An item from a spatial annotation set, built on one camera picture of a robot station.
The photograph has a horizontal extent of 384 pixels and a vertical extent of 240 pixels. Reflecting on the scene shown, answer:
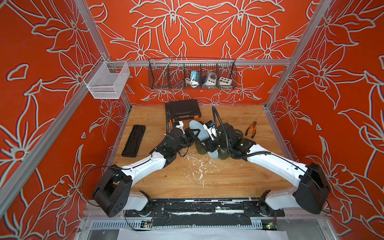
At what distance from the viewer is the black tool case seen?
110cm

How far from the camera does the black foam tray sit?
3.08ft

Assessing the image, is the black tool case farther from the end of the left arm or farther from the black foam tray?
the end of the left arm

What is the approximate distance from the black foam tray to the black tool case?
0.68ft

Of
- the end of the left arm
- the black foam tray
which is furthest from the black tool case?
the end of the left arm
